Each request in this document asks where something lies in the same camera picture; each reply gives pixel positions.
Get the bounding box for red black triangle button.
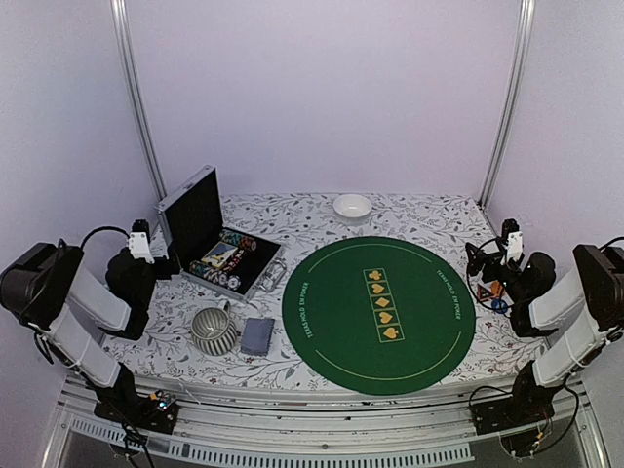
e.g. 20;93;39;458
477;284;494;302

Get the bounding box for poker chips back row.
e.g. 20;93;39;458
219;229;257;252

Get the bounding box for poker chips front row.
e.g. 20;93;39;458
189;260;242;291

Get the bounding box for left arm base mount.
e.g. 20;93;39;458
94;390;179;435

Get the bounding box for orange big blind button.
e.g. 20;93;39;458
490;281;504;297

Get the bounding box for poker chips row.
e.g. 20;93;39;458
189;260;242;291
219;229;257;252

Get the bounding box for striped ceramic mug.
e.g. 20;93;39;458
190;300;238;356

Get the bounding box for aluminium frame post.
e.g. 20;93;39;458
478;0;536;211
110;0;167;200

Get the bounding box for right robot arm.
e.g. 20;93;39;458
465;232;623;425

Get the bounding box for left aluminium frame post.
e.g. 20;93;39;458
110;0;167;200

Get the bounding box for white ceramic bowl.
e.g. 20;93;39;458
332;194;372;219

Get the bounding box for right aluminium frame post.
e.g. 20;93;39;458
478;0;536;211

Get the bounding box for blue small blind button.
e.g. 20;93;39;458
491;298;509;315

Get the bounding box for round green poker mat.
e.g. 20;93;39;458
282;236;476;396

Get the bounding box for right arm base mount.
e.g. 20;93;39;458
468;385;555;435

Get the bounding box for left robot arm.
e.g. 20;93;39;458
1;220;172;423

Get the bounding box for card deck in case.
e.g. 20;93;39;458
201;241;239;269

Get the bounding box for aluminium poker chip case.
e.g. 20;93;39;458
157;166;287;301

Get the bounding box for blue playing card deck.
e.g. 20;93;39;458
241;318;275;356

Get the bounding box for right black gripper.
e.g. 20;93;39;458
467;243;529;303

